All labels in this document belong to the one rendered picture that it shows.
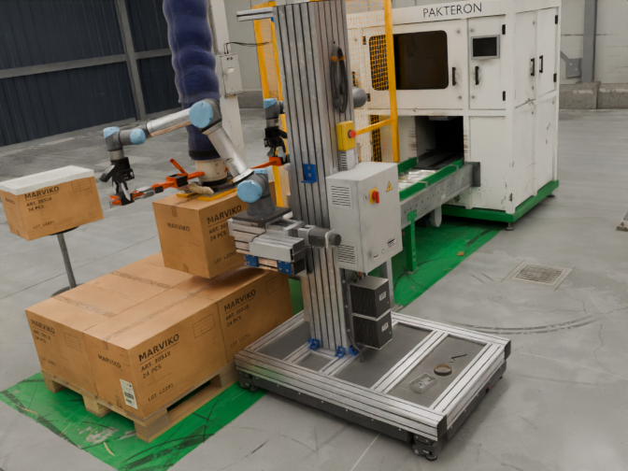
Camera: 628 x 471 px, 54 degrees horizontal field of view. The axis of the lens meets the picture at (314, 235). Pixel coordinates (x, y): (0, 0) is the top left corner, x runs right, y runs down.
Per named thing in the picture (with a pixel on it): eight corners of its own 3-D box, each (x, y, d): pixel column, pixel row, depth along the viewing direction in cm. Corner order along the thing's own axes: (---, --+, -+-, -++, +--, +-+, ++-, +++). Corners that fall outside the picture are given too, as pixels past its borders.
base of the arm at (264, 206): (281, 208, 324) (279, 191, 320) (262, 218, 313) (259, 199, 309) (260, 206, 333) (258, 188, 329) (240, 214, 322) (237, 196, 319)
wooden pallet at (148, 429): (194, 309, 465) (191, 292, 461) (296, 339, 405) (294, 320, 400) (46, 389, 378) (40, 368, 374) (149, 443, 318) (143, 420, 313)
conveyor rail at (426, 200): (468, 184, 559) (467, 164, 553) (474, 185, 556) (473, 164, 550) (310, 280, 392) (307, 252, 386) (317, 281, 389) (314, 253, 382)
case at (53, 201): (82, 211, 527) (71, 164, 514) (104, 218, 499) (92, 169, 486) (9, 232, 489) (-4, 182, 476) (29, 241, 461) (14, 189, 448)
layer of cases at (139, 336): (191, 292, 460) (181, 241, 447) (293, 320, 400) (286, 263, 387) (41, 368, 374) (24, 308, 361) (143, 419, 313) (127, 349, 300)
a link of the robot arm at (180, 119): (221, 92, 309) (135, 121, 320) (214, 95, 299) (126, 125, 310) (229, 115, 312) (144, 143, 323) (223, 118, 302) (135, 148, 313)
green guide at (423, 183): (459, 167, 559) (459, 158, 556) (470, 168, 553) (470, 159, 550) (360, 221, 443) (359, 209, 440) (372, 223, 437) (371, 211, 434)
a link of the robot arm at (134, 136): (147, 125, 309) (125, 127, 310) (137, 129, 298) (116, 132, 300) (149, 141, 311) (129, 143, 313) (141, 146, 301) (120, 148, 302)
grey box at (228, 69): (238, 92, 492) (233, 52, 482) (243, 92, 489) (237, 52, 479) (221, 95, 478) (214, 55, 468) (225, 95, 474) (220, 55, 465)
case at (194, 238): (237, 234, 408) (228, 175, 395) (282, 243, 383) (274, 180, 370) (164, 266, 365) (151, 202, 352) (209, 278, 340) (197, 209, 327)
